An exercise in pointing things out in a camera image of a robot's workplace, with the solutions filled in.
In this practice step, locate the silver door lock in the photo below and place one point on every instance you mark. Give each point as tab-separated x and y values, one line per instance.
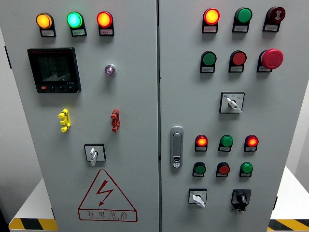
176	142

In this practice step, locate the pale grey cabinet door with lock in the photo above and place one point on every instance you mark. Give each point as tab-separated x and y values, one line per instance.
188	96

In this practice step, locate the small red indicator lamp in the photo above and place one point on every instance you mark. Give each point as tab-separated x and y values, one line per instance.
201	141
251	141

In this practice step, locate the white round lamp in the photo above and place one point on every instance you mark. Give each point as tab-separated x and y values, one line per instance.
110	70

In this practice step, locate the small green push button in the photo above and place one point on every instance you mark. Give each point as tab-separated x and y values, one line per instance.
200	169

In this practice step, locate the small green indicator lamp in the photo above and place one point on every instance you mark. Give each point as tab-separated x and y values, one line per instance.
227	140
246	167

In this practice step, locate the large green push button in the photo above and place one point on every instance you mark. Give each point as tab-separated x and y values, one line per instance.
209	58

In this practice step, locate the red warning triangle sticker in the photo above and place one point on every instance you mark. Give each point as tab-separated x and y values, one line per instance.
104	187

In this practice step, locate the small red push button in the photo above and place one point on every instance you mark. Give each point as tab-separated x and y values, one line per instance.
224	169

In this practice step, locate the large red push button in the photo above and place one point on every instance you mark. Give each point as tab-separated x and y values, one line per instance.
239	58

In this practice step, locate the large red indicator lamp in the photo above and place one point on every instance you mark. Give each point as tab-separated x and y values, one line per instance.
211	16
104	19

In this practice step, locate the black display meter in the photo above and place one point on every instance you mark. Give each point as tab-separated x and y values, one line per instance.
54	70

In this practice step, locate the large lit green indicator lamp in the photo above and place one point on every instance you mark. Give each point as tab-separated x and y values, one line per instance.
74	19

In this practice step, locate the large red stop button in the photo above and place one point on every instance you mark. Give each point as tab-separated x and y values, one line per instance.
272	58

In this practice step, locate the large unlit green indicator lamp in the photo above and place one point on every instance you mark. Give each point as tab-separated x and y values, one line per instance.
243	15

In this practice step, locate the black door hinge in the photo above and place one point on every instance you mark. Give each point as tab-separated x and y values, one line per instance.
275	203
53	213
8	58

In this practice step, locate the large yellow indicator lamp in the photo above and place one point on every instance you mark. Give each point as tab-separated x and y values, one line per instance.
44	21

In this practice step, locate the dark red buzzer lamp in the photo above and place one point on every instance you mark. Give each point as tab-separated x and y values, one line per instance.
277	14

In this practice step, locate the black yellow striped tape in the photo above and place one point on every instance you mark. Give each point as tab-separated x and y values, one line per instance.
31	224
289	224

